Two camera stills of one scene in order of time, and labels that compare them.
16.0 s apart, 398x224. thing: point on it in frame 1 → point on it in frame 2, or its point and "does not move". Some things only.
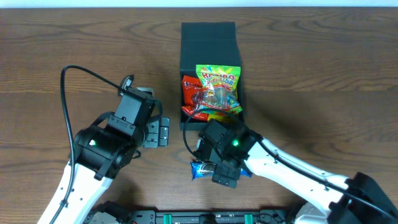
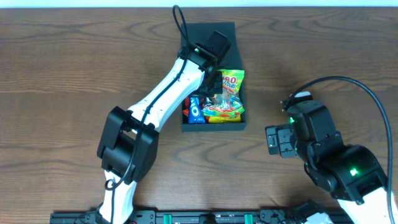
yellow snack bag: (222, 117) does not move
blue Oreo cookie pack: (206, 170) → (196, 114)
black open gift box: (208, 43) does not move
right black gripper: (226, 175) → (280, 141)
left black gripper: (159, 132) → (211, 88)
